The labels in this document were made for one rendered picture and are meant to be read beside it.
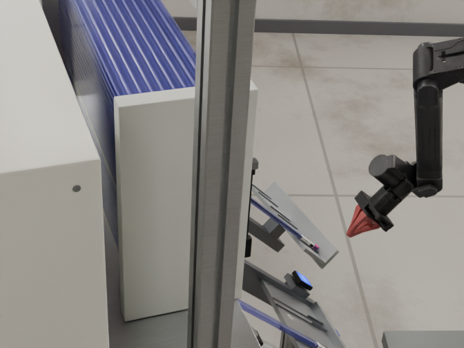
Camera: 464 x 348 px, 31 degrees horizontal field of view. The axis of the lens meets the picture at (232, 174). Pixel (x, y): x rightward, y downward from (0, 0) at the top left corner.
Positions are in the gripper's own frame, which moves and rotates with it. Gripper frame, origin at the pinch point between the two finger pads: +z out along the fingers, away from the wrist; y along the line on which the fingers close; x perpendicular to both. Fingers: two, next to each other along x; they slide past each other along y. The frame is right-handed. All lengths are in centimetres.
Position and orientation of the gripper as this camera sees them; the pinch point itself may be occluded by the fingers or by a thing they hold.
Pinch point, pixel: (350, 233)
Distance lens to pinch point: 203.5
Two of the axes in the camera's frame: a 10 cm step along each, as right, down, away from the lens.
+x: 6.6, 4.4, 6.1
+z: -6.8, 7.0, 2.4
